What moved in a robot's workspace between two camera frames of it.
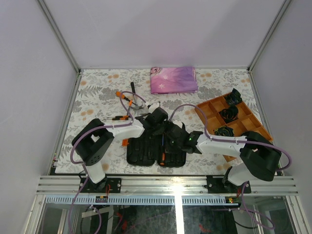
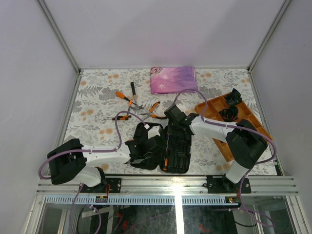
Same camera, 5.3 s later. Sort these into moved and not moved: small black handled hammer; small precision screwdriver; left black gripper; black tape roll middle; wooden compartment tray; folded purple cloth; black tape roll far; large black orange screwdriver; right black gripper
Moved: left black gripper; right black gripper; large black orange screwdriver
Not moved: wooden compartment tray; folded purple cloth; black tape roll far; small precision screwdriver; small black handled hammer; black tape roll middle
